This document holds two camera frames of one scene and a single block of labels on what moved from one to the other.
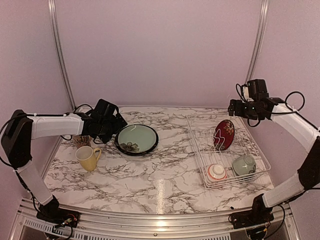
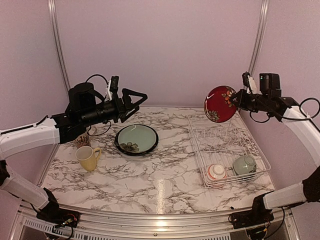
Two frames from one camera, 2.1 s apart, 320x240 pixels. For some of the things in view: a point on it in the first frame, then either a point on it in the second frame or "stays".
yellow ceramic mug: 88,157 stays
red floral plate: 223,135 -> 218,106
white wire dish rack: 226,150 stays
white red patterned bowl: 217,171 stays
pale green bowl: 244,165 stays
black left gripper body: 108,129 -> 115,112
